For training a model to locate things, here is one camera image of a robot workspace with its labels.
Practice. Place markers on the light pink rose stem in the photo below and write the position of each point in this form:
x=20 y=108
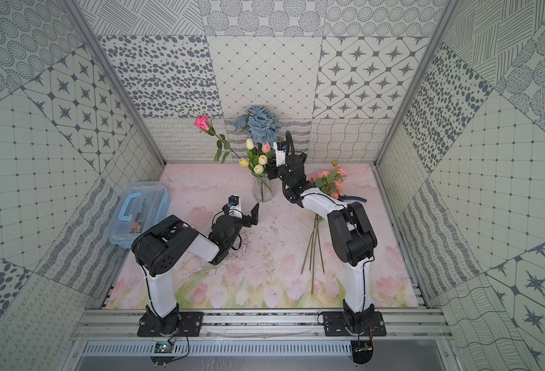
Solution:
x=309 y=255

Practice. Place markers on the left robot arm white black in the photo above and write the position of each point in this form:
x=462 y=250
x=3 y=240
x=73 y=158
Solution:
x=157 y=251

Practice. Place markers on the magenta rose stem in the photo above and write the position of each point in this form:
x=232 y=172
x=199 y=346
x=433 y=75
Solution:
x=224 y=149

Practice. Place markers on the clear blue tool box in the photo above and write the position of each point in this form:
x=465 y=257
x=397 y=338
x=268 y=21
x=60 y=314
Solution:
x=143 y=205

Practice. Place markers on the clear glass vase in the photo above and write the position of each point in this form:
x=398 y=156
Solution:
x=263 y=189

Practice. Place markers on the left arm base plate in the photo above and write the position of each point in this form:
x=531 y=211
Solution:
x=189 y=323

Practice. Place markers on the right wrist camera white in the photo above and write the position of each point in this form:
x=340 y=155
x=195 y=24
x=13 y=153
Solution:
x=281 y=149

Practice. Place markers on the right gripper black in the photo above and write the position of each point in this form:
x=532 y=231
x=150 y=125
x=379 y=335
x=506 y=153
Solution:
x=272 y=171

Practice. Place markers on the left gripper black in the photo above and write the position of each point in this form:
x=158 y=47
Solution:
x=242 y=219

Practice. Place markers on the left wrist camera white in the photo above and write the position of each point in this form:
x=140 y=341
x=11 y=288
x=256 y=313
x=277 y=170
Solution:
x=234 y=206

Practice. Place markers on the pink carnation spray stem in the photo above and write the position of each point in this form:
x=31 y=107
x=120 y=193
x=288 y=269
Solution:
x=330 y=178

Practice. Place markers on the aluminium rail frame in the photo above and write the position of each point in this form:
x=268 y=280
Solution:
x=258 y=332

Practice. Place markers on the yellow white tulip bunch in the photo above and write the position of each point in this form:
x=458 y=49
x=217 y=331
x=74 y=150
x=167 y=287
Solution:
x=253 y=152

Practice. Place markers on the pink tulip stem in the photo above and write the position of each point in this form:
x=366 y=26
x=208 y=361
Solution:
x=266 y=152

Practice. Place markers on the blue hydrangea flower bunch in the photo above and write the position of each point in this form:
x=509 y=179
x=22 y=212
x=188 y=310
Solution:
x=259 y=124

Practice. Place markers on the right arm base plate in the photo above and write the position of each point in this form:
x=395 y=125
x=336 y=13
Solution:
x=338 y=323

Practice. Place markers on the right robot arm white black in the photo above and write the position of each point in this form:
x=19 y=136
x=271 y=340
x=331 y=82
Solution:
x=352 y=235

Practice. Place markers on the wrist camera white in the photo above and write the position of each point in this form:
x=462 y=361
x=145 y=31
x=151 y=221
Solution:
x=234 y=206
x=281 y=149

